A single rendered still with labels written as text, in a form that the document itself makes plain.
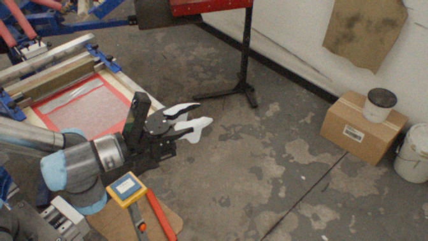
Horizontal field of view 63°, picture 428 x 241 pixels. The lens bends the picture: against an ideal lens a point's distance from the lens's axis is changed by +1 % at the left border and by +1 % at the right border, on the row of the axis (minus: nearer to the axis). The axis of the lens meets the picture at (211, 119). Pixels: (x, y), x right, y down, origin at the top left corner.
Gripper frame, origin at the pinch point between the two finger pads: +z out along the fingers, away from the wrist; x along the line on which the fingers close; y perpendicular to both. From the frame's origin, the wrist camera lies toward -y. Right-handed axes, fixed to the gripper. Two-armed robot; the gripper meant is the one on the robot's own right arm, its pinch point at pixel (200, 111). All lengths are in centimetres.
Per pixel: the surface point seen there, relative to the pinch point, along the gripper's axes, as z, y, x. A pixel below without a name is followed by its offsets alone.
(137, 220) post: -19, 93, -49
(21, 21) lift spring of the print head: -40, 32, -173
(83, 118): -26, 60, -96
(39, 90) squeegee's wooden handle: -42, 49, -118
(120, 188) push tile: -22, 65, -47
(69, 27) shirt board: -15, 49, -192
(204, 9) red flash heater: 71, 43, -151
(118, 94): -5, 58, -106
